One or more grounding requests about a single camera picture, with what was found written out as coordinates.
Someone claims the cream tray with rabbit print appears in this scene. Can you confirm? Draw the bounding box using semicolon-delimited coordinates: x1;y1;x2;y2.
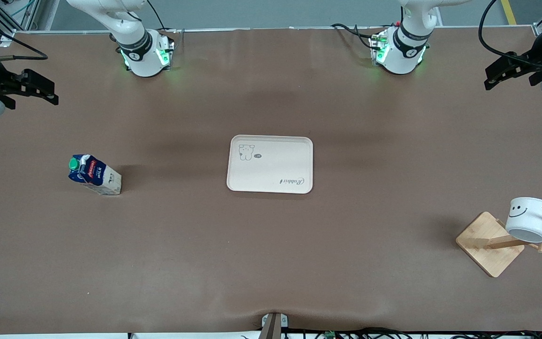
226;135;314;194

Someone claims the black arm base cable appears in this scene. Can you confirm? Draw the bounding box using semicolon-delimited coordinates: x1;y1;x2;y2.
146;0;167;32
331;23;376;50

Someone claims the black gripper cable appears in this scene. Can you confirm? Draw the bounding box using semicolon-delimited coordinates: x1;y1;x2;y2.
0;9;49;63
479;0;542;66

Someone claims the wooden mug tree stand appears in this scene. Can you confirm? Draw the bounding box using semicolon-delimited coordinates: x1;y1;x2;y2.
455;206;542;278

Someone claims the white smiley mug black handle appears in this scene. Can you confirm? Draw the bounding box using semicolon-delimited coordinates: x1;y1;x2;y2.
505;197;542;244

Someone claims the blue white milk carton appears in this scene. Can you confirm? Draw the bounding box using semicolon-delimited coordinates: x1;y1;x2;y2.
68;154;122;196

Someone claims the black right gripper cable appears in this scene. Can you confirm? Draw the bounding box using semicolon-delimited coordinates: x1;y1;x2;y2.
0;9;49;63

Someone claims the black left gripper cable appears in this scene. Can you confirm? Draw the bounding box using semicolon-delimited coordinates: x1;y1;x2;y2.
479;0;542;66

